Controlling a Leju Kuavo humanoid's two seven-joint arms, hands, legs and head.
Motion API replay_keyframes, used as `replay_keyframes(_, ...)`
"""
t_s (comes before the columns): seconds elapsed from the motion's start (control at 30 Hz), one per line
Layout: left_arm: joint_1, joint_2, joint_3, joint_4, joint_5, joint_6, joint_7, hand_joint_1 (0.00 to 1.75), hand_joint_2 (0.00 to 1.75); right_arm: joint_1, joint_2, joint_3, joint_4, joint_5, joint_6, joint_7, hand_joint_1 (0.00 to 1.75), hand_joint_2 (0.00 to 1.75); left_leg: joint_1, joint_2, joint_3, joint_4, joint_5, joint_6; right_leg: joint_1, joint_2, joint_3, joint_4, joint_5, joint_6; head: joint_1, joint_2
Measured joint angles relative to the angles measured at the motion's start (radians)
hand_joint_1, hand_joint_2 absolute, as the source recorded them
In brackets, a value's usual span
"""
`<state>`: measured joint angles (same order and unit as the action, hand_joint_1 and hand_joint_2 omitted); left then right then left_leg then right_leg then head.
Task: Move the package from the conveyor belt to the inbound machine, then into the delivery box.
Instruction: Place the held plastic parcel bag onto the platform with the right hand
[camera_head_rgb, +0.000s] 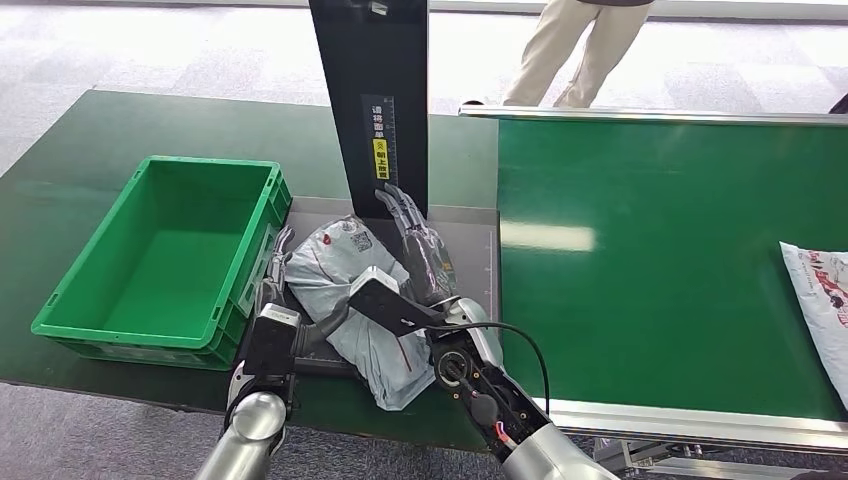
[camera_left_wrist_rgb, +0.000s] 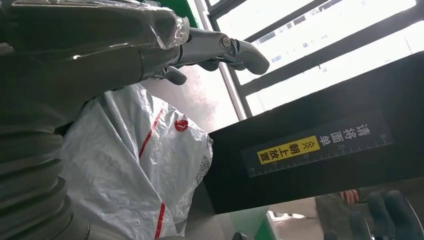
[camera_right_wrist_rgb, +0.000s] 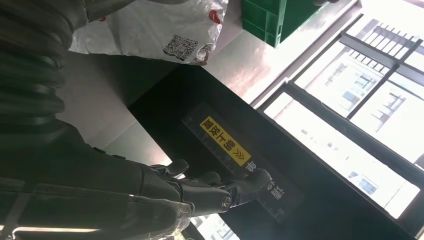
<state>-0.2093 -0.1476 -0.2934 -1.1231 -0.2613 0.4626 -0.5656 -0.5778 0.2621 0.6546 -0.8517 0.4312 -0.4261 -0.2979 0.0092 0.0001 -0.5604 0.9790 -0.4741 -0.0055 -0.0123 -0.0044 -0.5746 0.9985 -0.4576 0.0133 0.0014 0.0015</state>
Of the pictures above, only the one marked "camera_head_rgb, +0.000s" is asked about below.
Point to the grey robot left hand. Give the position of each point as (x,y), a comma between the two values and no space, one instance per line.
(275,278)

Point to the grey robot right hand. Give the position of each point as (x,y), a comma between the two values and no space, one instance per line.
(424,258)

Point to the grey courier bag package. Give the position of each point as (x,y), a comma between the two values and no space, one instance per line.
(324,272)

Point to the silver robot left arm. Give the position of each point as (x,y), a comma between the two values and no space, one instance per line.
(252,430)

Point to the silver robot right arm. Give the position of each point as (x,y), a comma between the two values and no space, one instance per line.
(517,417)

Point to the black inbound scanner machine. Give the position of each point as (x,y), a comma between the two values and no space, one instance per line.
(378,60)

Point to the flat white courier bag package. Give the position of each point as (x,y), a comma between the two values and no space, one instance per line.
(821,298)

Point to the green plastic crate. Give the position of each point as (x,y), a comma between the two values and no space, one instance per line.
(159,265)

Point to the yellow and black label sticker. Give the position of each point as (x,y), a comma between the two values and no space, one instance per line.
(379,146)

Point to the person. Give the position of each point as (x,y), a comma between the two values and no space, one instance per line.
(563,53)

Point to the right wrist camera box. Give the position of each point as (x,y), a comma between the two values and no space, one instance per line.
(384,301)

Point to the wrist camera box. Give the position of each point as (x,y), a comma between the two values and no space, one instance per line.
(384,301)
(272,344)

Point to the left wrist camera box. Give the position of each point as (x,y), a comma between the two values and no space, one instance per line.
(272,344)

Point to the green conveyor belt with frame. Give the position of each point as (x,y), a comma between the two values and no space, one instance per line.
(649,265)

